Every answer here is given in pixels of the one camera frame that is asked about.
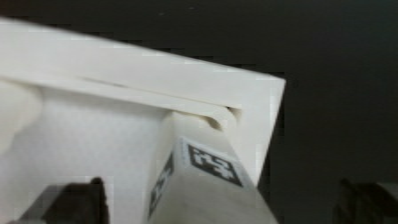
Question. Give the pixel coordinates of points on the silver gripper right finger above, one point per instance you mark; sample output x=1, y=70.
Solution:
x=367, y=204

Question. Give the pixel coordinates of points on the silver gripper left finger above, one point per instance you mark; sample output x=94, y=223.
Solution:
x=71, y=204

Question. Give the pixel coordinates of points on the white desk top tray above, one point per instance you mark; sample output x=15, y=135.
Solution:
x=88, y=93

